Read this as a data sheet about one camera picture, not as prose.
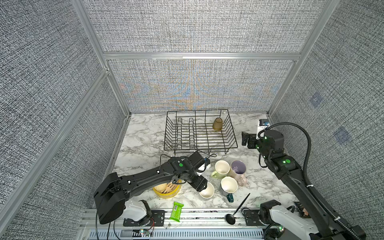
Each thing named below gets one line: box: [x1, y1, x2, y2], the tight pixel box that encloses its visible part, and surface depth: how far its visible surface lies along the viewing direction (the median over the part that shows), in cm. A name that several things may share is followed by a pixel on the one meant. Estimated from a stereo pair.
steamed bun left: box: [154, 183, 168, 194], surface depth 80 cm
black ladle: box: [225, 193, 251, 225], surface depth 75 cm
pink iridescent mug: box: [229, 160, 248, 187], surface depth 83 cm
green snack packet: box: [169, 201, 185, 222], surface depth 76 cm
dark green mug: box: [220, 176, 238, 203], surface depth 78 cm
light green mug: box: [211, 160, 231, 179], surface depth 84 cm
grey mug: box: [199, 182, 215, 199], surface depth 76 cm
